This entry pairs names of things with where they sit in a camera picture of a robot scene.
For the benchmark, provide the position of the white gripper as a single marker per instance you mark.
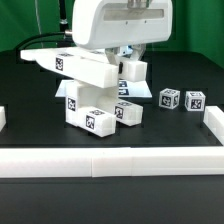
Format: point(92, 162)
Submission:
point(98, 24)

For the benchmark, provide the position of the white chair back frame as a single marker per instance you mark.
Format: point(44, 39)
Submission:
point(91, 67)

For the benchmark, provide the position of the white chair seat part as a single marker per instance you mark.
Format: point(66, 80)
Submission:
point(80, 94)

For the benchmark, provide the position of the small white part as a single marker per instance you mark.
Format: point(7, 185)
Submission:
point(96, 121)

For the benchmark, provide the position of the black pole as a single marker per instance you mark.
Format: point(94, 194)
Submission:
point(62, 22)

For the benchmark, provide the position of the white marker base plate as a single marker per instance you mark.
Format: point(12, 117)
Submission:
point(126, 89)

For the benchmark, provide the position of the white fence wall right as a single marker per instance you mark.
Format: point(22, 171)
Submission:
point(214, 120)

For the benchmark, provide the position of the white fence wall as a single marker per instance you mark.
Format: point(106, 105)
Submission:
point(2, 117)
point(214, 120)
point(110, 162)

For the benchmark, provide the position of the white fence wall front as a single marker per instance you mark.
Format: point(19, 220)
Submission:
point(110, 162)

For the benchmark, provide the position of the white fence wall left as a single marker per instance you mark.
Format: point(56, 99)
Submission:
point(2, 117)

